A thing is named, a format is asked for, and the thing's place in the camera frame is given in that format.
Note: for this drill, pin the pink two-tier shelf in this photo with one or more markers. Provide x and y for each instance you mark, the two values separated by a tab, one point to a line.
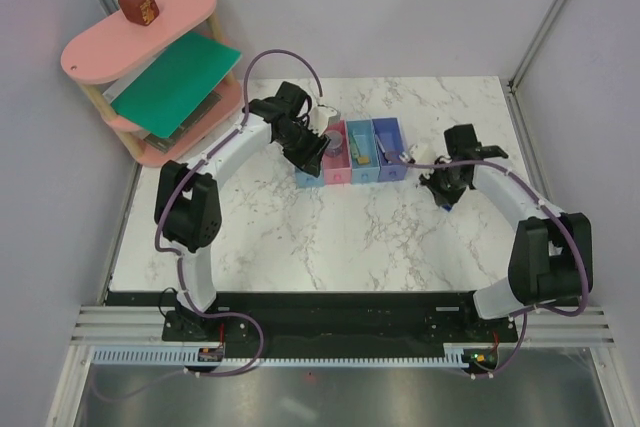
106	58

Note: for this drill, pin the pink plastic bin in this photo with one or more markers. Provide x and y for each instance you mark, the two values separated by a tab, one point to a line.
338	170

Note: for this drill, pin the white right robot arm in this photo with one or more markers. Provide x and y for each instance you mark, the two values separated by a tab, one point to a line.
551	261

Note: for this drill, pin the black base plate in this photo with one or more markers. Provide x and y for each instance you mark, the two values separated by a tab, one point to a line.
339	324

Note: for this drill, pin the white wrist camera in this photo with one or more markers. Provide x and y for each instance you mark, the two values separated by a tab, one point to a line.
421	154
322	117

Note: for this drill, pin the white slotted cable duct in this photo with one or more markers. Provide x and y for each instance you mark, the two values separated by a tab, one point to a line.
198	357

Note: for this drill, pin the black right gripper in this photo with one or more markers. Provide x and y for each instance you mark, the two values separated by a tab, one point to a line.
441	198

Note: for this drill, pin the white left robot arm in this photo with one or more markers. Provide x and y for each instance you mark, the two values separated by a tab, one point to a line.
188	212

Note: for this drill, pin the green board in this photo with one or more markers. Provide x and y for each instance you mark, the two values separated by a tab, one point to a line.
174	84

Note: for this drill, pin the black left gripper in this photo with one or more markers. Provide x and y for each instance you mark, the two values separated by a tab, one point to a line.
309	161

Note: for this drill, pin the purple blue plastic bin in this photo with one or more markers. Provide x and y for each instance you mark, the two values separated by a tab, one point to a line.
390	145

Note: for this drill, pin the light blue plastic bin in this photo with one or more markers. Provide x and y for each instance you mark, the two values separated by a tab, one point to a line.
363	131

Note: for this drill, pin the brown wooden cube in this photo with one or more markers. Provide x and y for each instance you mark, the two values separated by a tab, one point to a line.
139	12

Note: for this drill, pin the light green highlighter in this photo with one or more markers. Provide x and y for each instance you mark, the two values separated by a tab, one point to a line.
354	148

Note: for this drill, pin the small blue cup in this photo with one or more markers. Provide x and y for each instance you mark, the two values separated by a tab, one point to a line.
336	143

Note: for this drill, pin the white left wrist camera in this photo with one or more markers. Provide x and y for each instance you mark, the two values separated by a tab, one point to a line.
322	117

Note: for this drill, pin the aluminium frame rail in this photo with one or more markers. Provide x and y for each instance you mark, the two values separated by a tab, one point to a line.
539	96

